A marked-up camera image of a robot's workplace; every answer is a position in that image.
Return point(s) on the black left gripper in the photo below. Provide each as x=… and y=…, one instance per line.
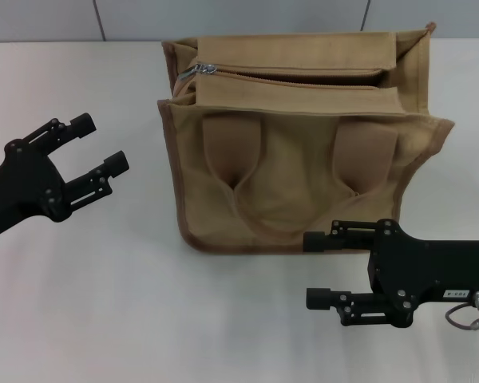
x=28, y=179

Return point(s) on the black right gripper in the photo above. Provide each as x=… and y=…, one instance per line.
x=423, y=271

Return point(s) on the khaki canvas food bag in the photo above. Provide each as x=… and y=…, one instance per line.
x=295, y=187

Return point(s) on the silver metal zipper pull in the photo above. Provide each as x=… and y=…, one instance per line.
x=201, y=69

